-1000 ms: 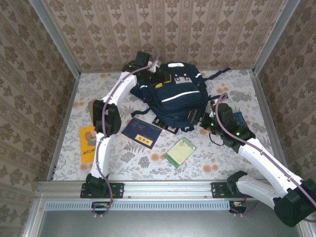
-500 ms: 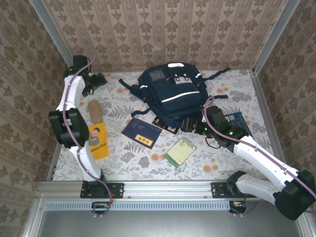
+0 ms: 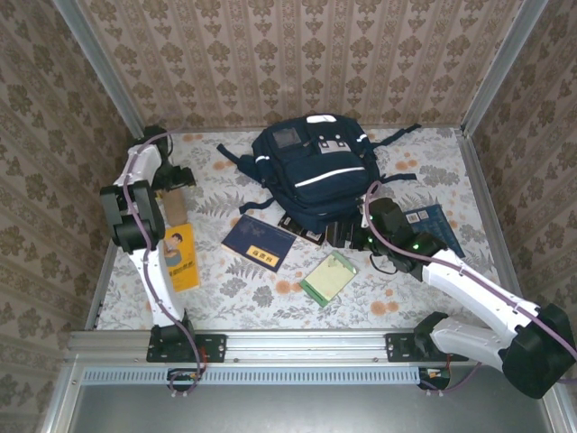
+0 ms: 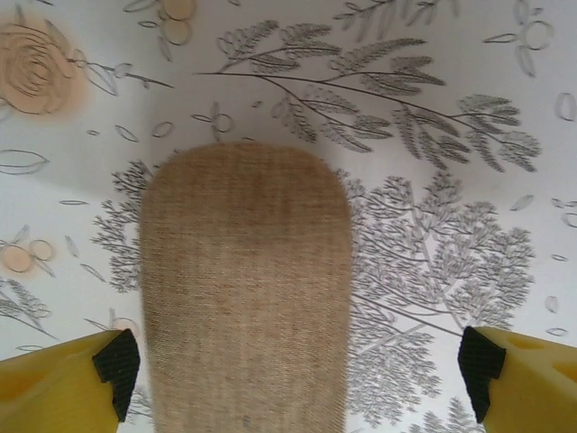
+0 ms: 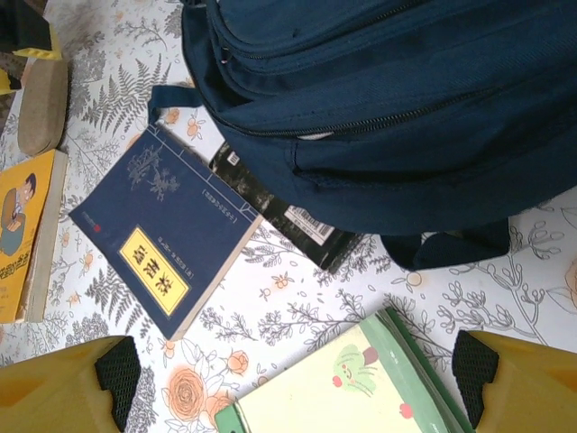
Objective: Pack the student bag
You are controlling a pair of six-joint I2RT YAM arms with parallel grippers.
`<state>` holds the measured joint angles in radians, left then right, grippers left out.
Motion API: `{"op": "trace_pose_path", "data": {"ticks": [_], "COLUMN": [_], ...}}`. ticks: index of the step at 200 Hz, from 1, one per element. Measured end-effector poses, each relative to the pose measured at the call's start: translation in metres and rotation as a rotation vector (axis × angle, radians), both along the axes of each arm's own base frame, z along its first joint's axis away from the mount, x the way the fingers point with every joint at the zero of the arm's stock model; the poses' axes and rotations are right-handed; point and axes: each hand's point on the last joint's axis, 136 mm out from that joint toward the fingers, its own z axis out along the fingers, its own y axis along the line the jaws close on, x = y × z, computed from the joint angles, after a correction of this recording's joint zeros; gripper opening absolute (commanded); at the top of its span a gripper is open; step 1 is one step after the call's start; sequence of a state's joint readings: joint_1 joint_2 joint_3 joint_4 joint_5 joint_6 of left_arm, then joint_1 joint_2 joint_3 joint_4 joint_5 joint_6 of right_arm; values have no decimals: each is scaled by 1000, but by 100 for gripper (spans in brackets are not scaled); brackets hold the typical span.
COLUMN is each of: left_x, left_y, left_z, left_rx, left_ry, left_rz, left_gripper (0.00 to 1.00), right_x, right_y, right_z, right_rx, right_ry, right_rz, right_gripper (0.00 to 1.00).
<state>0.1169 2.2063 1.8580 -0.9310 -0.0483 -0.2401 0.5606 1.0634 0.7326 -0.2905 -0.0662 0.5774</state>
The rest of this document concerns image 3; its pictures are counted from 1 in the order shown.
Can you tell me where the brown cardboard tube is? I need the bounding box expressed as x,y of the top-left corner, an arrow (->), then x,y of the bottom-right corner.
162,189 -> 188,226

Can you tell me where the navy book with white text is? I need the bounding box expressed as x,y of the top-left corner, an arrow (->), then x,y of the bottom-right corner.
402,203 -> 467,260

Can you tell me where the green notebook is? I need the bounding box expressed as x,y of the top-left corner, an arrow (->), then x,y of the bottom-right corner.
299,250 -> 359,309

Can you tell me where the navy blue student backpack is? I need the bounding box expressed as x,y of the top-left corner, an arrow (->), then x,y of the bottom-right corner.
215,115 -> 423,248

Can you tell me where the yellow illustrated book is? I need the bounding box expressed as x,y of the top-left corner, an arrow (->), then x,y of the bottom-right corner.
161,222 -> 201,294

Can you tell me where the navy book with yellow label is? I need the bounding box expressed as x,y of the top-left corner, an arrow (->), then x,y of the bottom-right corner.
220,213 -> 298,274

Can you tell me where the floral white tablecloth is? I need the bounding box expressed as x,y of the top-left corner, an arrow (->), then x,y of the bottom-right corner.
96,128 -> 515,331

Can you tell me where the grey metal shelf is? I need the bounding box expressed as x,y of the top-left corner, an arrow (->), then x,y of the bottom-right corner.
42,360 -> 577,433

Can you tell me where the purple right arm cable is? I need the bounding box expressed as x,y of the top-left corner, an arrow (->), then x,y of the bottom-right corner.
362,180 -> 577,397

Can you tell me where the aluminium table side rail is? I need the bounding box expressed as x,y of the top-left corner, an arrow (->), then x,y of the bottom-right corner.
453,128 -> 534,329
85,133 -> 148,333

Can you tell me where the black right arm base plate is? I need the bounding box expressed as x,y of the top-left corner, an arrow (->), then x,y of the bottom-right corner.
385,332 -> 470,364

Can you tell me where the long aluminium base rail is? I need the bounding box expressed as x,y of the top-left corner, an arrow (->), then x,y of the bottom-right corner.
67,328 -> 555,363

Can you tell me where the aluminium frame post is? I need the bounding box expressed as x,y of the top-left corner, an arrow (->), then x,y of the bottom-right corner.
459,0 -> 549,136
51,0 -> 148,142

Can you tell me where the slotted white cable duct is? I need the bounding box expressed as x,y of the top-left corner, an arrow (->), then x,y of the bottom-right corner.
80,365 -> 424,386

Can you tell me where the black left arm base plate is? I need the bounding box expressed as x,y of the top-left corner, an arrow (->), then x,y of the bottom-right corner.
146,332 -> 227,364

